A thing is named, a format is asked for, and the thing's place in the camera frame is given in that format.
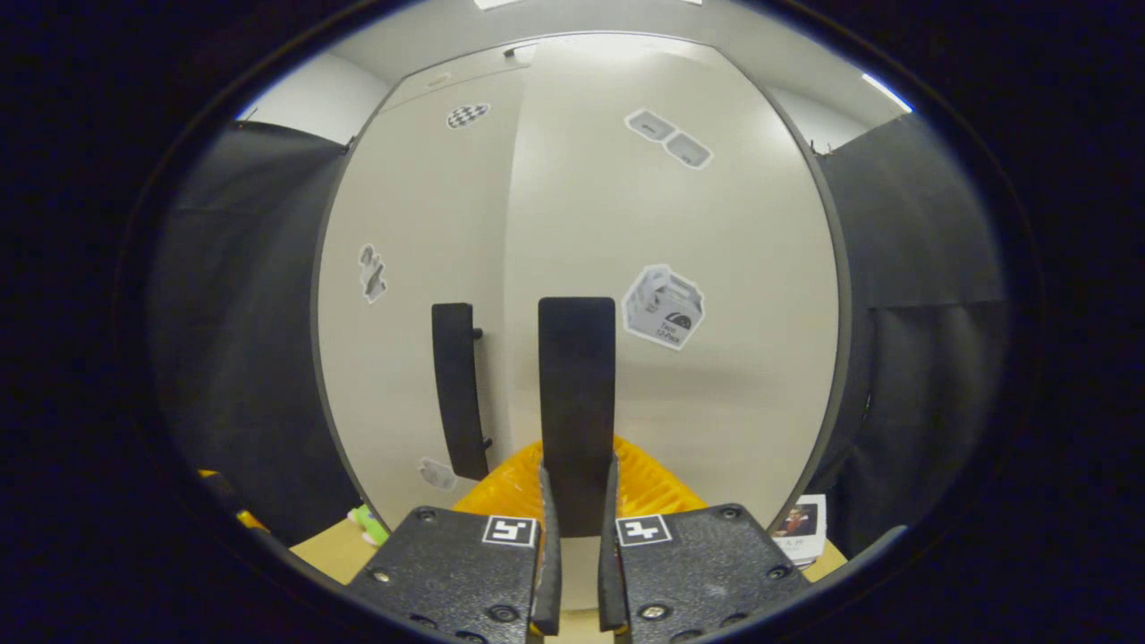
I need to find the beige cabinet door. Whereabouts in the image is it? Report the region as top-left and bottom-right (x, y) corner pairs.
(316, 64), (530, 530)
(503, 34), (842, 538)

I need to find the small green pink toy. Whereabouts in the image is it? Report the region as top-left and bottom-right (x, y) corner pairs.
(347, 504), (393, 547)

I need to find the beige double-door shoe cabinet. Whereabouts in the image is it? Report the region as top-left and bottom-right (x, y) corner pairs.
(313, 31), (851, 542)

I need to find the black backdrop cloth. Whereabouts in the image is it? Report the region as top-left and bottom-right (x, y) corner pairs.
(810, 112), (1012, 560)
(148, 121), (363, 547)

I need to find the small white picture box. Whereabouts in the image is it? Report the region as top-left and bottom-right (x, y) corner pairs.
(771, 494), (829, 570)

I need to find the black door handle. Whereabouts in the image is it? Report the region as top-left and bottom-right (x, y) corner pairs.
(538, 297), (617, 539)
(431, 302), (491, 482)

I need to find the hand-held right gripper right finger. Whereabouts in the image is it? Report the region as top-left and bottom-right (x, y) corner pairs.
(597, 435), (813, 644)

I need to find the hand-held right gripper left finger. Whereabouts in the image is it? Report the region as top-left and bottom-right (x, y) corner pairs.
(344, 438), (564, 644)

